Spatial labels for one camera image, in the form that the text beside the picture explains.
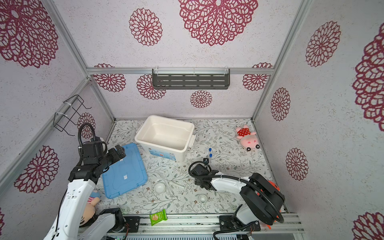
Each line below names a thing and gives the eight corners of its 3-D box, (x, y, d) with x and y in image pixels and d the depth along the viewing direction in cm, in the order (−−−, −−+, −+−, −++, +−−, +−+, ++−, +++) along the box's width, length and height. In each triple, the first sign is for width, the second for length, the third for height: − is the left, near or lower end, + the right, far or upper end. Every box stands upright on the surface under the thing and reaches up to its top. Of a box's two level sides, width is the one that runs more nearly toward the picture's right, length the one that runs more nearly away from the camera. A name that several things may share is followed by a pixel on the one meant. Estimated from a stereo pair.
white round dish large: (154, 193, 86) (153, 192, 84) (155, 184, 89) (154, 182, 87) (164, 193, 86) (164, 192, 84) (165, 184, 89) (165, 182, 87)
